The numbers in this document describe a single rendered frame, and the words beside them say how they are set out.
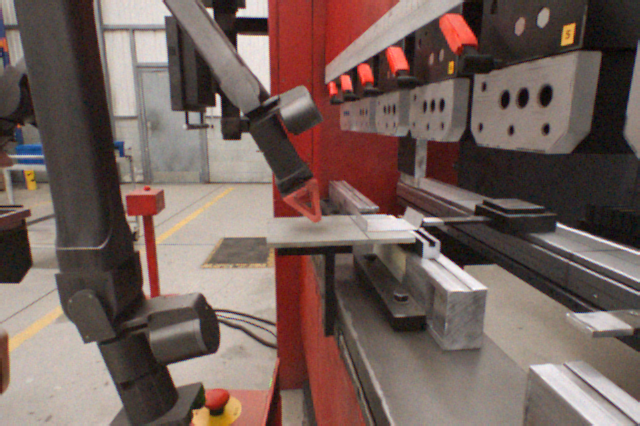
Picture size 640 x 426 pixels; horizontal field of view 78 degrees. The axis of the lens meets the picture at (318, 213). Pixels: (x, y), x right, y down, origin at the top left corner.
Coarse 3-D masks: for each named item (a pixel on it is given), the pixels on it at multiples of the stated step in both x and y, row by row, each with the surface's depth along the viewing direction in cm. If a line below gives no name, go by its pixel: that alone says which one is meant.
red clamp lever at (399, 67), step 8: (392, 48) 62; (392, 56) 61; (400, 56) 61; (392, 64) 61; (400, 64) 60; (392, 72) 61; (400, 72) 59; (400, 80) 57; (408, 80) 58; (416, 80) 58; (400, 88) 58; (408, 88) 58
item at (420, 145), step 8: (400, 136) 79; (408, 136) 74; (400, 144) 79; (408, 144) 75; (416, 144) 71; (424, 144) 71; (400, 152) 79; (408, 152) 75; (416, 152) 71; (424, 152) 71; (400, 160) 79; (408, 160) 75; (416, 160) 71; (424, 160) 72; (400, 168) 80; (408, 168) 75; (416, 168) 72; (424, 168) 72; (400, 176) 82; (408, 176) 78; (416, 176) 72; (424, 176) 72; (408, 184) 78; (416, 184) 74
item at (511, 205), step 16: (480, 208) 86; (496, 208) 81; (512, 208) 78; (528, 208) 78; (432, 224) 79; (448, 224) 80; (496, 224) 80; (512, 224) 77; (528, 224) 77; (544, 224) 78
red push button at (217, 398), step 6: (210, 390) 59; (216, 390) 59; (222, 390) 59; (210, 396) 58; (216, 396) 58; (222, 396) 58; (228, 396) 59; (210, 402) 57; (216, 402) 57; (222, 402) 57; (210, 408) 57; (216, 408) 57; (222, 408) 58; (210, 414) 58; (216, 414) 58
